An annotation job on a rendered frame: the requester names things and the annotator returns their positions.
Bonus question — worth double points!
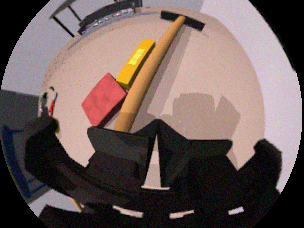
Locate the orange long pole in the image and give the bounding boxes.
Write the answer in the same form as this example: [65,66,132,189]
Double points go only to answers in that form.
[113,10,205,133]

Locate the yellow rectangular block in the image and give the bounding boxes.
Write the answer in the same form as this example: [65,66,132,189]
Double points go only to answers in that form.
[116,39,156,90]

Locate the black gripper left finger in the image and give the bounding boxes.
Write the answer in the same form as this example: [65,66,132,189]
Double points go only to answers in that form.
[87,119,159,186]

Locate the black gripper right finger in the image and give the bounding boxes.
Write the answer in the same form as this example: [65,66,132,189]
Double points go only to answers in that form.
[157,119,233,189]

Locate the red square tile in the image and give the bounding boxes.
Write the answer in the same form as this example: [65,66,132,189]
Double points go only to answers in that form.
[81,73,128,127]

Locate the red-handled pliers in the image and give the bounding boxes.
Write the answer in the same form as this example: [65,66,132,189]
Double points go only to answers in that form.
[49,91,57,117]

